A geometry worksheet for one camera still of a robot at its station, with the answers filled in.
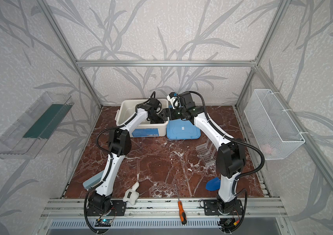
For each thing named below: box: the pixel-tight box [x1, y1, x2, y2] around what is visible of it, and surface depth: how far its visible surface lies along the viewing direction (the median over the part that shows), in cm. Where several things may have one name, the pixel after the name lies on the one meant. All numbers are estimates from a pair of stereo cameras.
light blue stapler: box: [82, 169, 105, 191], surface depth 80 cm
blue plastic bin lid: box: [166, 118, 201, 141], surface depth 105 cm
